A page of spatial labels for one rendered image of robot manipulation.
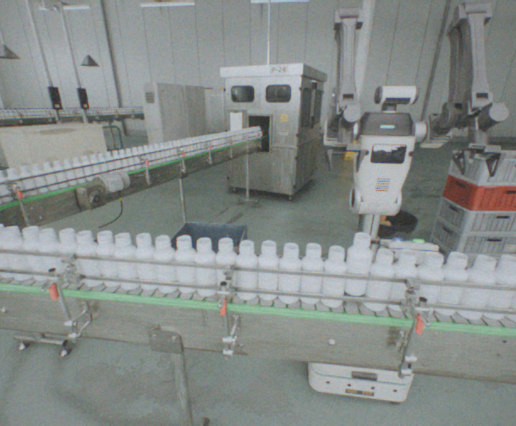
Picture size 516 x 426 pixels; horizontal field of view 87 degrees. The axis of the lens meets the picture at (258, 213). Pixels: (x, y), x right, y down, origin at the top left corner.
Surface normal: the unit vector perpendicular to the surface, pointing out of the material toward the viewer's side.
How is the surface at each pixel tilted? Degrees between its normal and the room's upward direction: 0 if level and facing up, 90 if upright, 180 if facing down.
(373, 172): 90
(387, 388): 90
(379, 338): 90
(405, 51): 90
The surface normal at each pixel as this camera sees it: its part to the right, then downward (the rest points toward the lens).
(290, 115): -0.42, 0.34
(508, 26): -0.12, 0.37
